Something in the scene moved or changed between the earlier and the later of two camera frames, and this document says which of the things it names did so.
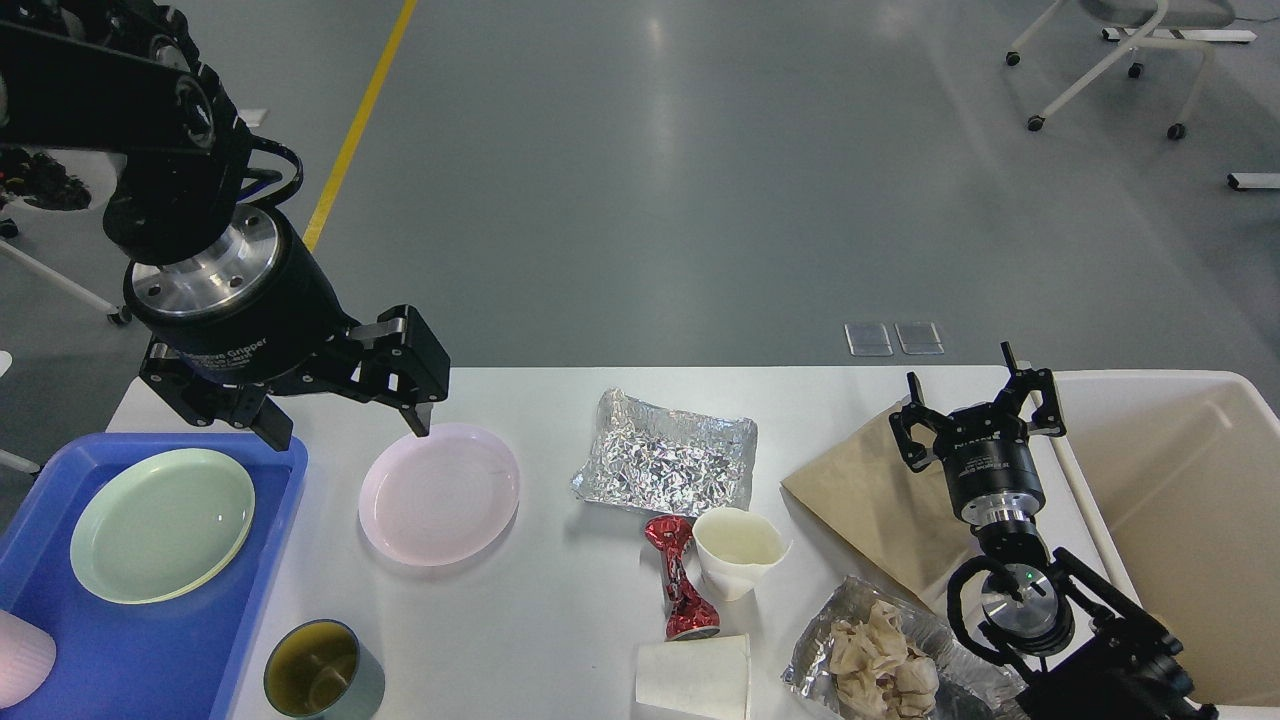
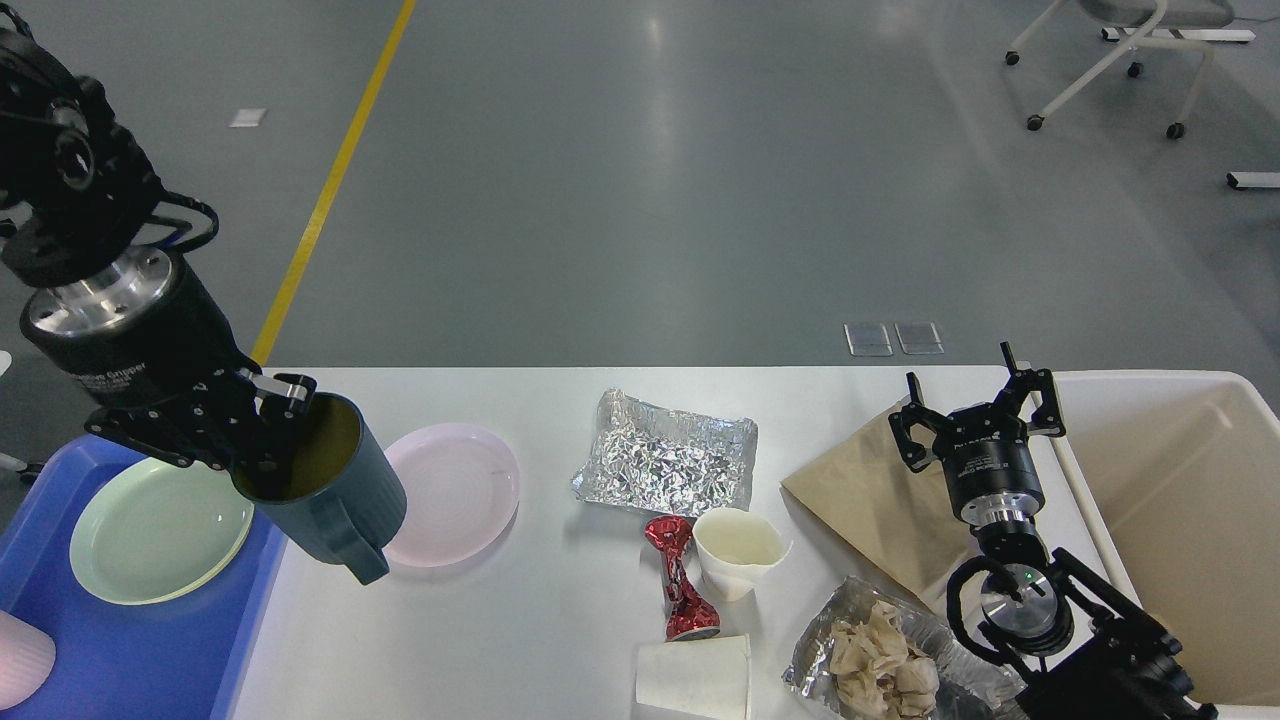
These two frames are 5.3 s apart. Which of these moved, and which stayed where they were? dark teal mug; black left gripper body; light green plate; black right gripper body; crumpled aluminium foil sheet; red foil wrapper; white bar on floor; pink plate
Moved: dark teal mug; black left gripper body
Stayed: crumpled aluminium foil sheet; red foil wrapper; light green plate; black right gripper body; pink plate; white bar on floor
